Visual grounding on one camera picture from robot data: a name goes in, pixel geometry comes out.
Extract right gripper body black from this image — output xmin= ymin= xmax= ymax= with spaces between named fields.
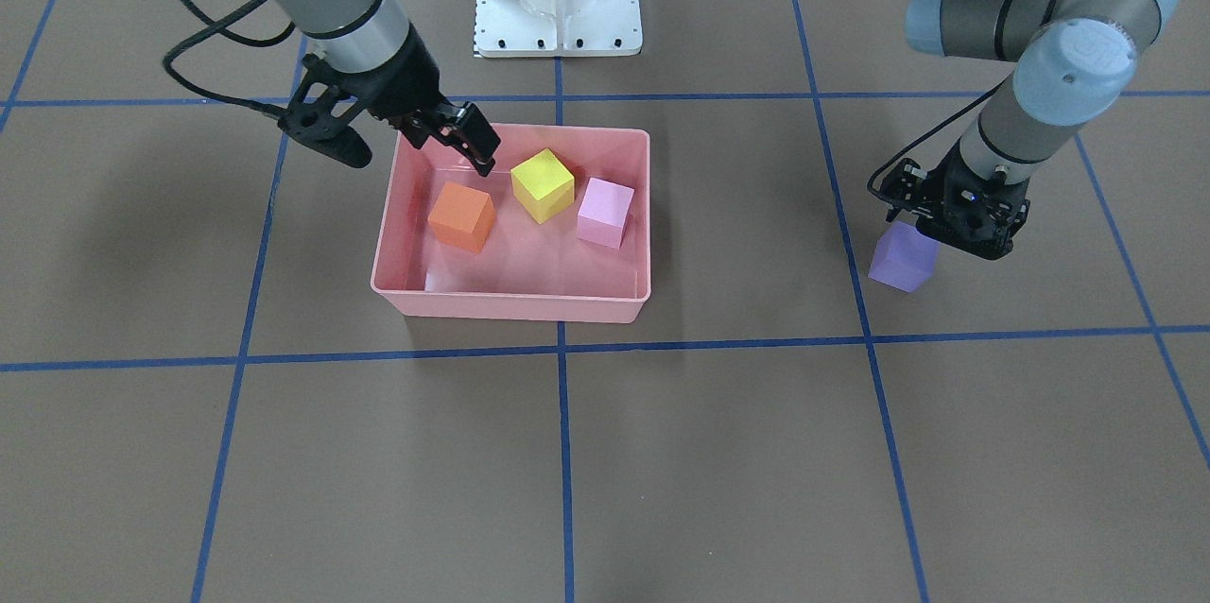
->
xmin=352 ymin=25 xmax=453 ymax=134

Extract orange foam block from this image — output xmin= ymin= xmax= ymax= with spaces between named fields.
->
xmin=426 ymin=180 xmax=496 ymax=253

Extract yellow foam block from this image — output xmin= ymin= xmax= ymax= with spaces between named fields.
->
xmin=509 ymin=147 xmax=576 ymax=224

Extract pink foam block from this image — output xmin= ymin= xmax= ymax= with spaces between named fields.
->
xmin=578 ymin=178 xmax=635 ymax=249

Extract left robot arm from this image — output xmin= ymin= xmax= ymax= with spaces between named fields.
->
xmin=904 ymin=0 xmax=1180 ymax=185

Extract pink plastic bin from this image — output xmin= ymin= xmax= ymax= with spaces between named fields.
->
xmin=371 ymin=122 xmax=652 ymax=323

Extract purple foam block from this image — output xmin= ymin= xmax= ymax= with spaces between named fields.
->
xmin=866 ymin=220 xmax=941 ymax=293

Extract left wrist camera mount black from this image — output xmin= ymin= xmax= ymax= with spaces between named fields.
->
xmin=866 ymin=147 xmax=1031 ymax=260

